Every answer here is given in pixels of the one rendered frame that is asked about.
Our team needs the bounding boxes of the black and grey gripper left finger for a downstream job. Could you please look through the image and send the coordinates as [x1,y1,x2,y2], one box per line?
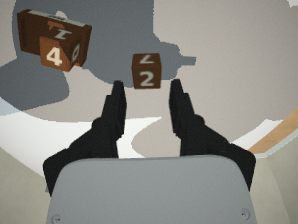
[43,80,127,197]

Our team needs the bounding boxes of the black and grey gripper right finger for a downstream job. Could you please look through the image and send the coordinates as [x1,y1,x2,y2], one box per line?
[169,79,256,192]

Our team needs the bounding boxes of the brown wooden digit cube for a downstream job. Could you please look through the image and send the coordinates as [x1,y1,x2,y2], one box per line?
[39,27,82,72]
[131,53,162,89]

